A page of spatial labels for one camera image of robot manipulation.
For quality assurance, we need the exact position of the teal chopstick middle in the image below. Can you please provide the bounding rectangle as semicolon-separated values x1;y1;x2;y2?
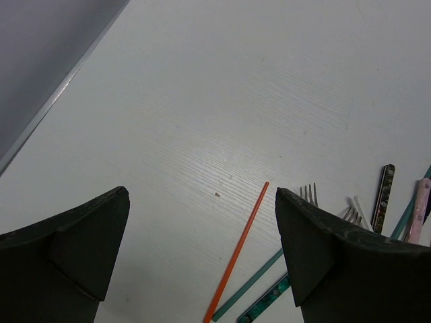
391;179;422;240

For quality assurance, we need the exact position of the pink handled fork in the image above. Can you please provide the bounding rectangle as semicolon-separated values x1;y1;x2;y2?
405;178;430;244

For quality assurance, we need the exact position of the orange chopstick left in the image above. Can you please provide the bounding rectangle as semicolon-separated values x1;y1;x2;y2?
203;182;269;323

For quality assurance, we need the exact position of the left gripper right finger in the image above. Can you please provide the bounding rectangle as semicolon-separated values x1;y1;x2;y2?
275;188;430;322

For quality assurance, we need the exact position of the dark speckled handled fork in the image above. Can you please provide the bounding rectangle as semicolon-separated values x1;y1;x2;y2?
300;183;319;207

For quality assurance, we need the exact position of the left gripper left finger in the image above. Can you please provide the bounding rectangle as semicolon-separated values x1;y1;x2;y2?
1;186;130;322

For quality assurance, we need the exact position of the teal chopstick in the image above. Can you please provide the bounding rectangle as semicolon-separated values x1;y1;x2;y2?
211;248;283;322
391;179;422;240

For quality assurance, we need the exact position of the teal chopstick lower left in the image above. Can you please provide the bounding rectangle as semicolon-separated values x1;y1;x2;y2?
211;248;283;322

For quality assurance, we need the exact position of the teal handled fork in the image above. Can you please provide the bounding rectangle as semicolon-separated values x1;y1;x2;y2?
236;201;362;323

